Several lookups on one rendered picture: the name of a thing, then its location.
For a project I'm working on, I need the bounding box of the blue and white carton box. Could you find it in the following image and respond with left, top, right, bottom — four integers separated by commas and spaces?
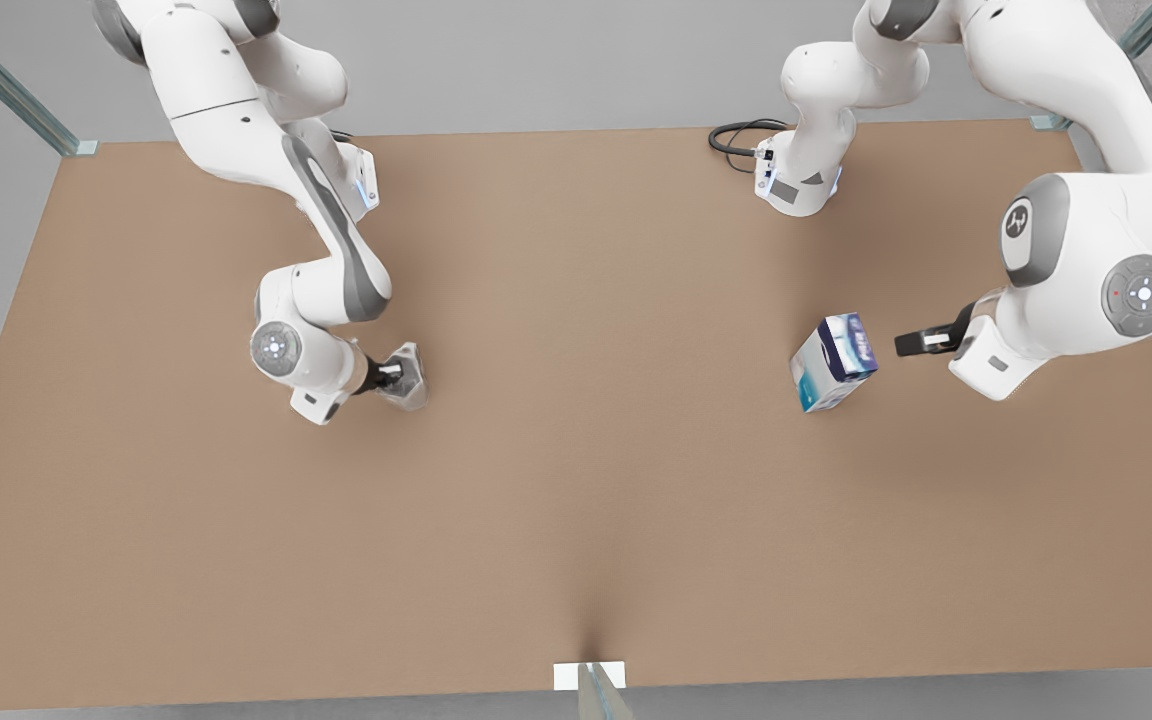
789, 312, 880, 415

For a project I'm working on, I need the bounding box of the silver frame post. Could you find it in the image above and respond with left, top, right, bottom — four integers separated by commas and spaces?
553, 661, 637, 720
0, 0, 99, 158
1030, 0, 1152, 133

